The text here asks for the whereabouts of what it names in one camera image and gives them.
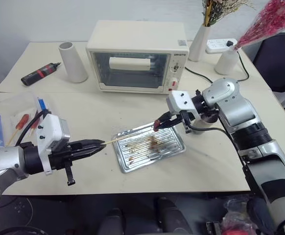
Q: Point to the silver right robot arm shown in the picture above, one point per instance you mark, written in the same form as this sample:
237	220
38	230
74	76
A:
235	107

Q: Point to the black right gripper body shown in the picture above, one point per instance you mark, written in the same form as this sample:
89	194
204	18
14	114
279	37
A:
187	118

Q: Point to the black and red electric screwdriver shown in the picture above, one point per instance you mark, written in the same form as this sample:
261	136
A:
39	73

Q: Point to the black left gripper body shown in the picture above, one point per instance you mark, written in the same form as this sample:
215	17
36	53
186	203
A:
60	156

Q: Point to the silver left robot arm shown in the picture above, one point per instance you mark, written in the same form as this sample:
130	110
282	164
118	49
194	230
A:
0	159

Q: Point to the white tapered empty vase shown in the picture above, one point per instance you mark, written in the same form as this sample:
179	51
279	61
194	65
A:
74	63

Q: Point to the pink dried flower bouquet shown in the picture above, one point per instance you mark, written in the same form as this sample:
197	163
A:
269	22

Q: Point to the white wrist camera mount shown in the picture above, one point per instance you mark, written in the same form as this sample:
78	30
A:
49	127
179	100

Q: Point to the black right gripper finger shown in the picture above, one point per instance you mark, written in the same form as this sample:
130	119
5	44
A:
168	116
169	123

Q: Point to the black power plug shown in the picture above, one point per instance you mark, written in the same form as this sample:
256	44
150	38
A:
230	43

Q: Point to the short white vase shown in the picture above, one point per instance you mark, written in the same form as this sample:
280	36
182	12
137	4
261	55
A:
227	63

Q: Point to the dried beige flower bunch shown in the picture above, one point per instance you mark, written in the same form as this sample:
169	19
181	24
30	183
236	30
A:
218	9

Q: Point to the thin wooden skewer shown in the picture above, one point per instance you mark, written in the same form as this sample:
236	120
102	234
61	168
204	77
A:
113	139

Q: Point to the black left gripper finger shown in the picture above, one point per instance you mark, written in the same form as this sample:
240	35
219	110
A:
87	151
88	142

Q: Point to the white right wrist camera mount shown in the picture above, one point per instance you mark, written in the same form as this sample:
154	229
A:
179	100

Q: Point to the clear plastic box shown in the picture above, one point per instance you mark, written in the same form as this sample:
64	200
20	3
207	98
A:
17	102

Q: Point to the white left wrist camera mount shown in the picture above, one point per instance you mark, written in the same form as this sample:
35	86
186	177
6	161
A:
49	127

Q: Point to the blue plastic tool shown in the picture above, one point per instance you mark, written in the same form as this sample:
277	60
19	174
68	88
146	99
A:
41	104

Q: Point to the ribbed metal baking tray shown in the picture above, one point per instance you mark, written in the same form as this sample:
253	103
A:
145	151

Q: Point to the tall white vase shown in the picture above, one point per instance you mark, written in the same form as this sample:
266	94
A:
198	44

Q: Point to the black office chair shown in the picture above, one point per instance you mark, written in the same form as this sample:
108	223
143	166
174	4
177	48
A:
279	63

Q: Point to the cream toaster oven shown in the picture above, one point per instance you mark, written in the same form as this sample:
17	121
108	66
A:
132	31

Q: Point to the white power strip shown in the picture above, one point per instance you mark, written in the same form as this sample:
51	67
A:
217	45

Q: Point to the dark red sausage piece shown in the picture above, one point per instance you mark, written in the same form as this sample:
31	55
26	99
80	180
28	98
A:
156	125

